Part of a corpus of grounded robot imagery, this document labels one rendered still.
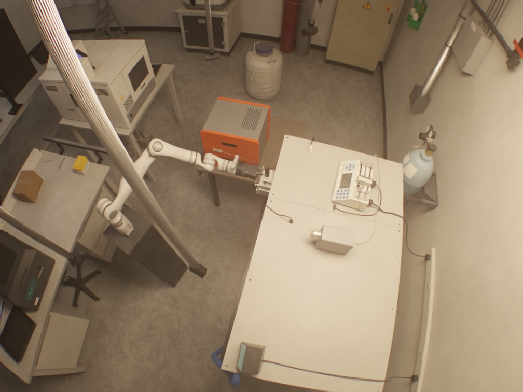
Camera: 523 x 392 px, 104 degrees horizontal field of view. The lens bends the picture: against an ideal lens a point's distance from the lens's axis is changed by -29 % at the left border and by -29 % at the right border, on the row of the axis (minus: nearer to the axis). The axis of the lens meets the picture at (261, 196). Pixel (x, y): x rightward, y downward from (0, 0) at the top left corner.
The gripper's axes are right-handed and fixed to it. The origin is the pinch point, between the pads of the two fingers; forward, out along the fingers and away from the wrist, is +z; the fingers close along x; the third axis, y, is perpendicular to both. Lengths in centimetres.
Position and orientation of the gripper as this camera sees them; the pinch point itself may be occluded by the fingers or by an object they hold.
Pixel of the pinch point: (268, 172)
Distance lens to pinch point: 157.3
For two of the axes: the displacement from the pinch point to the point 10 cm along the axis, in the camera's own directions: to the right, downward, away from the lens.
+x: -2.4, 8.6, -4.6
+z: 9.7, 2.3, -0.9
